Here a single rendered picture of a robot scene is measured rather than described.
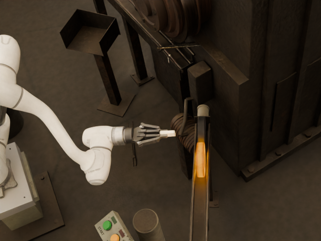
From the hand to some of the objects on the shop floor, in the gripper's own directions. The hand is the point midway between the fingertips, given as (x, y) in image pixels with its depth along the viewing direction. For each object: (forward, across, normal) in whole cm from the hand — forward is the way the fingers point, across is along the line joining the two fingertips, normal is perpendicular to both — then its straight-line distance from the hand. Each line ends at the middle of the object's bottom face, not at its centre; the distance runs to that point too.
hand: (167, 133), depth 223 cm
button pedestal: (-26, +48, -69) cm, 88 cm away
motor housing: (+2, -16, -71) cm, 73 cm away
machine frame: (+29, -75, -73) cm, 109 cm away
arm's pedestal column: (-100, +10, -63) cm, 118 cm away
